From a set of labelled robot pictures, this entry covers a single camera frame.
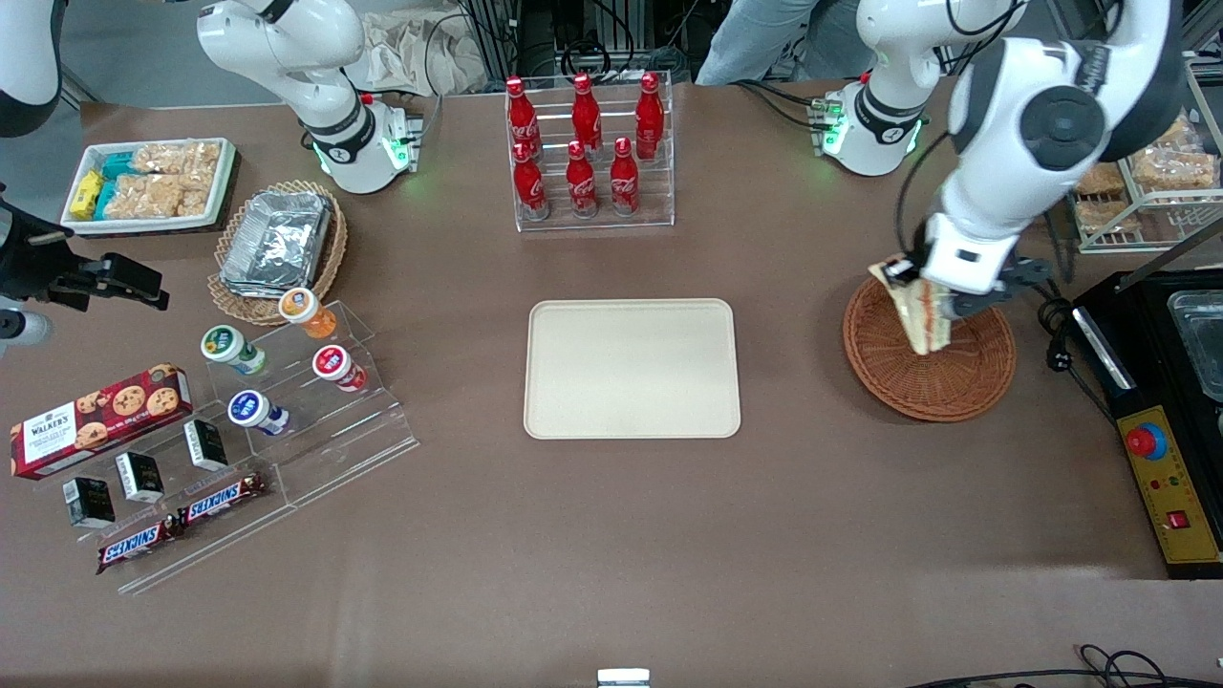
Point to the stacked foil containers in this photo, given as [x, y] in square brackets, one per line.
[277, 239]

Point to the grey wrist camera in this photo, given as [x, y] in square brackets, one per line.
[951, 306]
[24, 328]

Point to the rice cracker pack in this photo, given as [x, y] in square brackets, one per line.
[177, 158]
[148, 196]

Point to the person in jeans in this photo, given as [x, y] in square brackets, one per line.
[764, 38]

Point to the triangle sandwich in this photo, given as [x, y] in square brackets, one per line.
[922, 325]

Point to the brown wicker basket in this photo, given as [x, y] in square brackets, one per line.
[955, 382]

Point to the cream plastic tray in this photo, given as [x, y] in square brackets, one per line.
[631, 368]

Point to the orange lid yogurt cup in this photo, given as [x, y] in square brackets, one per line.
[304, 308]

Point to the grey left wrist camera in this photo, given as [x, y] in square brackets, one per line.
[951, 306]

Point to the red cola bottle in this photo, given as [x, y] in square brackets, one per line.
[521, 115]
[581, 186]
[586, 115]
[530, 186]
[624, 182]
[650, 119]

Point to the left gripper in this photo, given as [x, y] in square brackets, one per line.
[919, 259]

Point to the beige paper bag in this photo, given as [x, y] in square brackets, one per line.
[420, 53]

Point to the yellow snack packet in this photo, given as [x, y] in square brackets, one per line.
[86, 194]

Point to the red Walkers cookie box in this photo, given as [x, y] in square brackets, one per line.
[96, 420]

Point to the clear acrylic stepped stand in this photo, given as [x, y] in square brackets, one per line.
[220, 545]
[363, 440]

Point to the yellow control panel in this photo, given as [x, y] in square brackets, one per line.
[1180, 497]

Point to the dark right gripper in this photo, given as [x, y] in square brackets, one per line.
[29, 263]

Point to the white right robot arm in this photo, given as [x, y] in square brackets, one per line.
[325, 96]

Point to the clear container in appliance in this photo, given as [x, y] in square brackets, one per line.
[1202, 339]

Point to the black appliance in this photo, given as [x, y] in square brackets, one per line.
[1147, 354]

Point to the red lid yogurt cup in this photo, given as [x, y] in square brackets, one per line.
[334, 365]

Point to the red emergency stop button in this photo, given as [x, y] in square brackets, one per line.
[1147, 441]

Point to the light wicker basket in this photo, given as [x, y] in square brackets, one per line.
[334, 258]

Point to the white rectangular snack tray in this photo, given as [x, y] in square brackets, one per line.
[222, 186]

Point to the small black box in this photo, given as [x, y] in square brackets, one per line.
[139, 476]
[89, 502]
[205, 444]

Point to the clear acrylic bottle rack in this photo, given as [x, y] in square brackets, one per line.
[659, 205]

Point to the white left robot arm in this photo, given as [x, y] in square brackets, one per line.
[984, 191]

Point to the green lid yogurt cup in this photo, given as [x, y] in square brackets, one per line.
[227, 346]

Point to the blue lid yogurt cup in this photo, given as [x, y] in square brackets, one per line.
[250, 411]

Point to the cracker pack on rack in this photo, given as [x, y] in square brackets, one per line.
[1101, 180]
[1108, 215]
[1175, 162]

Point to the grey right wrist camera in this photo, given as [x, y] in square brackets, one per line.
[24, 328]

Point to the Snickers chocolate bar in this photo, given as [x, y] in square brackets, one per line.
[134, 545]
[220, 500]

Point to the teal snack packet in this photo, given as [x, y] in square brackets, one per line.
[105, 198]
[118, 165]

